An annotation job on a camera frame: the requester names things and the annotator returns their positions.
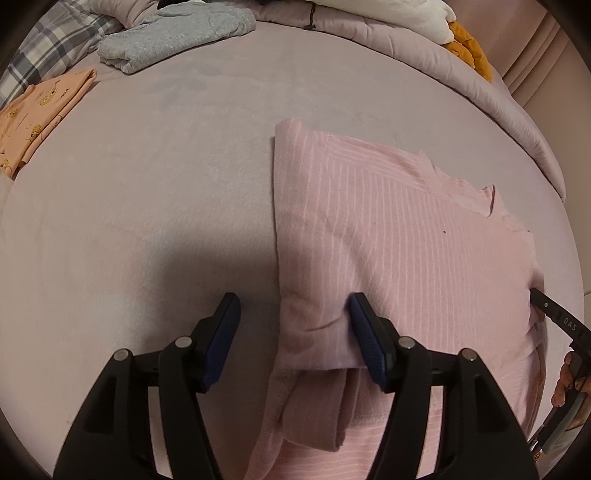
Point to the folded orange bear-print garment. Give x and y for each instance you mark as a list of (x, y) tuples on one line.
[(41, 115)]

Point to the person's right hand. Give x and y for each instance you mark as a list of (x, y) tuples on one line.
[(565, 383)]

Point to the grey quilted duvet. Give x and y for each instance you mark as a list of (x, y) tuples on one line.
[(498, 101)]

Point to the folded blue-grey garment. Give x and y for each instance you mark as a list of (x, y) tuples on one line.
[(175, 32)]

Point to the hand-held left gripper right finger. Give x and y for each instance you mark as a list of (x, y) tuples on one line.
[(369, 341)]

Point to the pink curtain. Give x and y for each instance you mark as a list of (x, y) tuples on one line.
[(545, 64)]

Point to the white goose plush toy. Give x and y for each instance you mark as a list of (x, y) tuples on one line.
[(415, 16)]

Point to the pink striped long-sleeve shirt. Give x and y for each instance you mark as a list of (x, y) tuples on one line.
[(392, 240)]

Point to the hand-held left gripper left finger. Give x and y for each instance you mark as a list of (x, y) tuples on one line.
[(221, 341)]

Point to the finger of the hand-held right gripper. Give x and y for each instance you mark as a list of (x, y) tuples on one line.
[(561, 321)]

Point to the grey plaid quilt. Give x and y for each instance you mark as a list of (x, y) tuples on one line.
[(51, 50)]

